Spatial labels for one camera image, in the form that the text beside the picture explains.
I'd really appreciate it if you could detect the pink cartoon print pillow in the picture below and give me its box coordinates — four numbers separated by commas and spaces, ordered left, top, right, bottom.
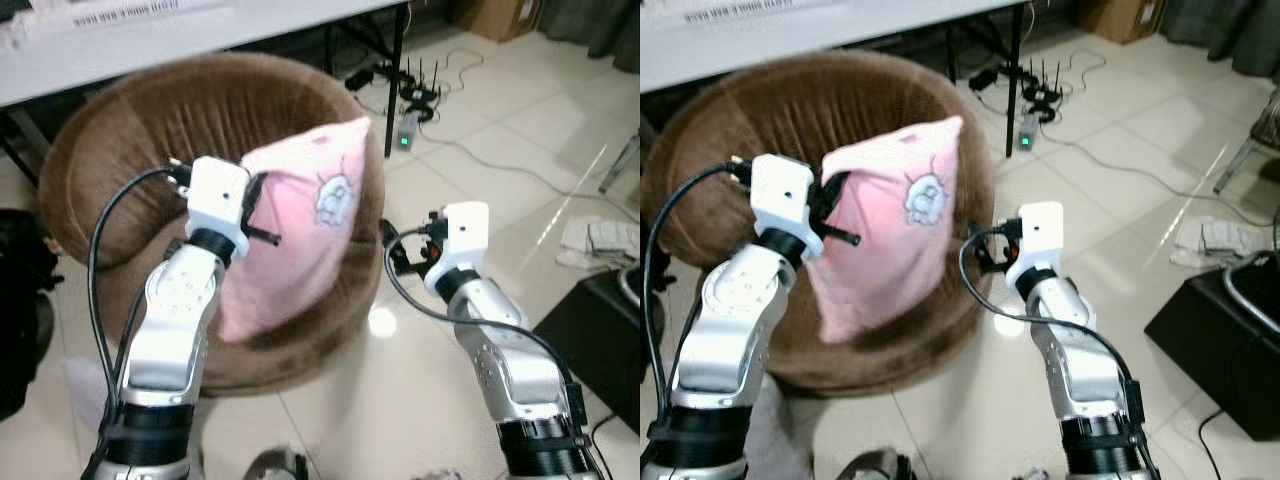
806, 115, 966, 345
218, 116, 373, 345

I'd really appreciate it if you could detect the brown round sofa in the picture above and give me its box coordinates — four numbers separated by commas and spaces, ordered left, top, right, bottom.
38, 52, 388, 398
640, 50, 1001, 399

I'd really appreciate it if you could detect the black router with antennas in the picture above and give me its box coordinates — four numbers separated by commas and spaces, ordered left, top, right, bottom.
1020, 58, 1066, 106
398, 58, 443, 109

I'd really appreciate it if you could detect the long white table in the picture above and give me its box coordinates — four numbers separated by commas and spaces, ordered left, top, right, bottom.
640, 0, 1031, 159
0, 0, 411, 159

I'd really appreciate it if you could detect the white cloth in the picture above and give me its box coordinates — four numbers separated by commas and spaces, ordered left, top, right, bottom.
1172, 217, 1276, 263
557, 217, 641, 273

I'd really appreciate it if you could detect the black box stool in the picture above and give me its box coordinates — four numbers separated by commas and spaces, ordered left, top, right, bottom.
532, 267, 641, 433
1145, 265, 1280, 443

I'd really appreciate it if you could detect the white printed paper sheet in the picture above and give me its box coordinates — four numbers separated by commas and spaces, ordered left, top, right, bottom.
680, 0, 851, 26
0, 0, 236, 46

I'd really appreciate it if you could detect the grey robot foot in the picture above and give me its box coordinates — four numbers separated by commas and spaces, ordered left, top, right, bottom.
243, 447, 311, 480
838, 448, 916, 480

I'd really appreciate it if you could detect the brown cardboard box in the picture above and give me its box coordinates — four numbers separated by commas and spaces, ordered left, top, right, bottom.
450, 0, 543, 43
1075, 0, 1166, 46

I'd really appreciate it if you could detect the black bag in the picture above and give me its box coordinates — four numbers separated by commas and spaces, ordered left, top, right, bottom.
0, 208, 63, 421

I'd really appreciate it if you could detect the grey curtain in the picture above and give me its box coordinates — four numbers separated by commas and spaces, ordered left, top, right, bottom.
540, 0, 641, 73
1160, 0, 1280, 81

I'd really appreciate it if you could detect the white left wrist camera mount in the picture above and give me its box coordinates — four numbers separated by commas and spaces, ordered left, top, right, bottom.
184, 156, 252, 249
750, 154, 814, 241

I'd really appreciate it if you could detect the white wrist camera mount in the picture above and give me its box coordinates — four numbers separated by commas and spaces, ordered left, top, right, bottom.
750, 154, 814, 241
184, 156, 252, 249
440, 201, 491, 273
1007, 201, 1064, 273

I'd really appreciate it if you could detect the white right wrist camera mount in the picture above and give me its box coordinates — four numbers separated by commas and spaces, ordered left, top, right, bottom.
1007, 201, 1064, 273
440, 201, 491, 273

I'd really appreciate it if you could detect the thin grey floor cable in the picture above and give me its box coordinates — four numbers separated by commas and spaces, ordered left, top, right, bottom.
420, 128, 603, 198
1042, 128, 1216, 198

